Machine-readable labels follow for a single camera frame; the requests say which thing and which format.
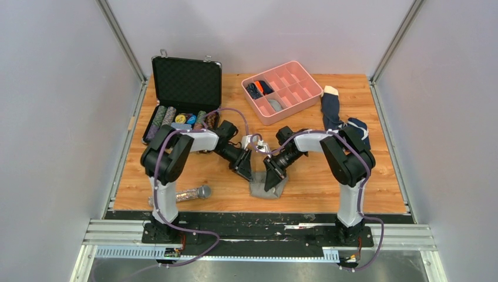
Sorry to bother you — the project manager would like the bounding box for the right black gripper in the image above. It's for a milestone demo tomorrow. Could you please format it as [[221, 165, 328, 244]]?
[[264, 150, 305, 192]]

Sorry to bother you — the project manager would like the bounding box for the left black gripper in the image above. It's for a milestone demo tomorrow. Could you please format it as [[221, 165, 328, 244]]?
[[216, 144, 254, 182]]

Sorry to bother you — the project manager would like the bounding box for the grey underwear white waistband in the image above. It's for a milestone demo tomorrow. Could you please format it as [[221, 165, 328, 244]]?
[[248, 171, 290, 200]]

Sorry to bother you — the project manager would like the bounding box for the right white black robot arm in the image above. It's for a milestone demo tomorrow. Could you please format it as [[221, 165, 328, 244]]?
[[264, 126, 376, 246]]

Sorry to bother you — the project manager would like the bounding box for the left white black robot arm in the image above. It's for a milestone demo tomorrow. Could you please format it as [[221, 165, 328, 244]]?
[[140, 120, 253, 243]]

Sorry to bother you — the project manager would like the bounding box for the rolled grey underwear in tray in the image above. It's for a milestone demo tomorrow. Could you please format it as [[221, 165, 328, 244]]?
[[267, 99, 283, 112]]

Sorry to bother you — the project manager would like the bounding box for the rolled dark patterned underwear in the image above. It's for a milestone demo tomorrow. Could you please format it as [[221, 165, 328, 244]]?
[[245, 83, 264, 100]]

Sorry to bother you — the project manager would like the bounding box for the rolled navy underwear in tray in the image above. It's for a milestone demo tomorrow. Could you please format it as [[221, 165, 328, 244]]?
[[258, 80, 274, 95]]

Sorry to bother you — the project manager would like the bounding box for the rolled orange underwear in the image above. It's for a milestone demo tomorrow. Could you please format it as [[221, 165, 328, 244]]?
[[254, 81, 265, 96]]

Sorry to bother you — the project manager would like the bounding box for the navy blue underwear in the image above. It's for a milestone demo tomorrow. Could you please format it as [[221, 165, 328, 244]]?
[[344, 117, 371, 149]]

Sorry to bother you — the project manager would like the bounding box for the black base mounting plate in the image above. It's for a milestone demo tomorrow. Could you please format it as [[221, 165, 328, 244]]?
[[142, 211, 374, 256]]

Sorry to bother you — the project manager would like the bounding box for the pink compartment organizer tray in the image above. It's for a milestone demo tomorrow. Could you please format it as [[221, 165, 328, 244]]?
[[241, 61, 324, 125]]

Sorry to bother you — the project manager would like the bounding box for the navy sock cream toe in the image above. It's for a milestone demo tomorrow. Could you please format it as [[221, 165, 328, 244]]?
[[321, 85, 344, 130]]

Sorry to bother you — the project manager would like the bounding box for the black poker chip case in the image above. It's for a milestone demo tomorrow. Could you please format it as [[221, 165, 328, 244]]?
[[142, 49, 222, 145]]

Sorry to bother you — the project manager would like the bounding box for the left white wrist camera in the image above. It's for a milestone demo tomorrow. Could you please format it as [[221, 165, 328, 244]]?
[[240, 135, 254, 150]]

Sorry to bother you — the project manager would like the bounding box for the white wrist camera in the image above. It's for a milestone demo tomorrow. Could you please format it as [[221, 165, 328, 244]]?
[[240, 135, 254, 150], [254, 140, 271, 155]]

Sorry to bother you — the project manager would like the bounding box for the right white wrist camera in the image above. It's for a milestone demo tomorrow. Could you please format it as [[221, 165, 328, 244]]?
[[254, 140, 271, 155]]

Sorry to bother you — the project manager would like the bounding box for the glitter handle microphone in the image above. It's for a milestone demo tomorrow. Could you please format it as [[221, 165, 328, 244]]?
[[148, 185, 211, 207]]

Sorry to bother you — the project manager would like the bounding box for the aluminium frame rail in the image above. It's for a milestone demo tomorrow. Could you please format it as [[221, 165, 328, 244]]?
[[70, 220, 447, 281]]

